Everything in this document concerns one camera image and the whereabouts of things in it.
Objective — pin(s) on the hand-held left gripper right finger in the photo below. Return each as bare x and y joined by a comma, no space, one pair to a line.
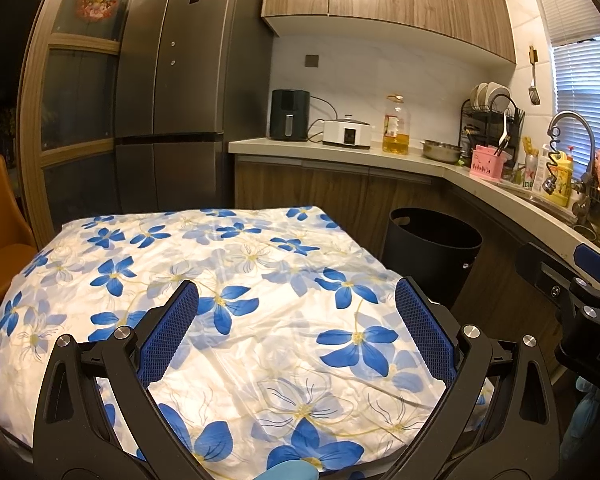
425,332

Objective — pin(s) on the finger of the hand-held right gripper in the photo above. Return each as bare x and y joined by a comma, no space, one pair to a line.
542,272
597,262

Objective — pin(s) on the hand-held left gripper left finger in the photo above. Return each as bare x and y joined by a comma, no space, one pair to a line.
170,332

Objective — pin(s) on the black trash bin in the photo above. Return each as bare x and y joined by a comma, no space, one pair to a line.
430,260

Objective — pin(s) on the person's right hand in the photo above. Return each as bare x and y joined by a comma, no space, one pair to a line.
582,420

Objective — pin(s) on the person's left hand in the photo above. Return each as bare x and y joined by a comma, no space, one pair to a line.
292,472

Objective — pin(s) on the yellow detergent bottle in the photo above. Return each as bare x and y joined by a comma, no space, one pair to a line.
562,182

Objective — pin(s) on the white plastic bottle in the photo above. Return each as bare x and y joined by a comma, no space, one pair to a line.
544,167

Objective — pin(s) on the blue floral tablecloth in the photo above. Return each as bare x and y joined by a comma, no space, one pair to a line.
280,360

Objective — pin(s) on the pink utensil basket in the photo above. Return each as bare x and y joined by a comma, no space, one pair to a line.
487,164

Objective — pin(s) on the yellow packet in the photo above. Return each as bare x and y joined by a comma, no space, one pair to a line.
528,145

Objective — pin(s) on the white plastic spoon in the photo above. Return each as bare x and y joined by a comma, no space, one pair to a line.
503,130

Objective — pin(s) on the chrome kitchen faucet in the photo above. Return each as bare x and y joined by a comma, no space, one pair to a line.
572,116

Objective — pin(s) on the steel bowl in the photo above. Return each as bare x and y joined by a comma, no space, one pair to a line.
441,152

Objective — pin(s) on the hanging metal spatula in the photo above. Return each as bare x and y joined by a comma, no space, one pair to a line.
533,94

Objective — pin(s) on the kitchen counter with wooden cabinets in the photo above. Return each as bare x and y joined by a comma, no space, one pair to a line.
320,185

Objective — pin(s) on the white plate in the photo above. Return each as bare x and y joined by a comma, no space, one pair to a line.
499,91
479,94

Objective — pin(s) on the orange chair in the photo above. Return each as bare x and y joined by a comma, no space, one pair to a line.
0,240

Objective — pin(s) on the window blind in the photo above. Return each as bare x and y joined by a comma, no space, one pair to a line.
585,65

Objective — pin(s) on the cooking oil bottle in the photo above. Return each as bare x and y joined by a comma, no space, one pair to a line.
396,132

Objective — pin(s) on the white electric cooker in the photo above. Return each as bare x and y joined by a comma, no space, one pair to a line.
347,134

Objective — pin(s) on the wooden framed glass door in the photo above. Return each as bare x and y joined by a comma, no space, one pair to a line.
30,135

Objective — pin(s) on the black air fryer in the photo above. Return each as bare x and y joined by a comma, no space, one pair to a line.
288,115

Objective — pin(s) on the grey steel refrigerator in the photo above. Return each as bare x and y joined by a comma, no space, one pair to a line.
180,85

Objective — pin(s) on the red flower door sticker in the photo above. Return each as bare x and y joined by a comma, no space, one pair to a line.
98,1

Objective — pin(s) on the dark wall socket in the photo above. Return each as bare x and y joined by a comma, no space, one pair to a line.
311,60

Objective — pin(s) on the wooden wall cabinet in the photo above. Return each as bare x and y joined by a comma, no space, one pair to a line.
405,0

